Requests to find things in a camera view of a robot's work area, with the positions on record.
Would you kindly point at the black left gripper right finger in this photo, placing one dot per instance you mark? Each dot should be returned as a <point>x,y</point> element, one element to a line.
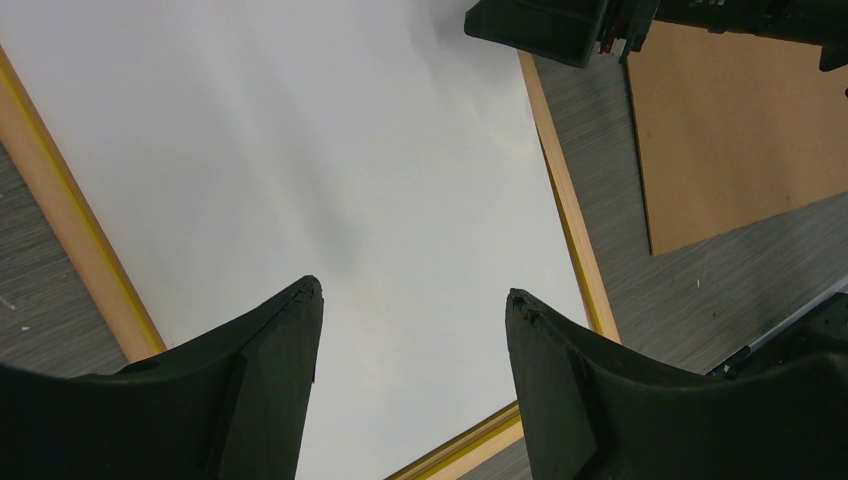
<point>594,409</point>

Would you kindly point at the brown backing board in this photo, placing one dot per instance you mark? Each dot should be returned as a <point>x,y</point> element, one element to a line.
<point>732,129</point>

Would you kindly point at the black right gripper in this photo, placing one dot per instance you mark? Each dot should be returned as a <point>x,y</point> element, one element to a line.
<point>566,30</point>

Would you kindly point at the printed photo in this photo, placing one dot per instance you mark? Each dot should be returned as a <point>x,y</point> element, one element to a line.
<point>228,148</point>

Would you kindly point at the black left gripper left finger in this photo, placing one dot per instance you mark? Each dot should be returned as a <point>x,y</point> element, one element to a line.
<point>229,404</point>

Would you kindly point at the yellow wooden picture frame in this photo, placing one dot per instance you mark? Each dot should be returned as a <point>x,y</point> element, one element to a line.
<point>45,172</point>

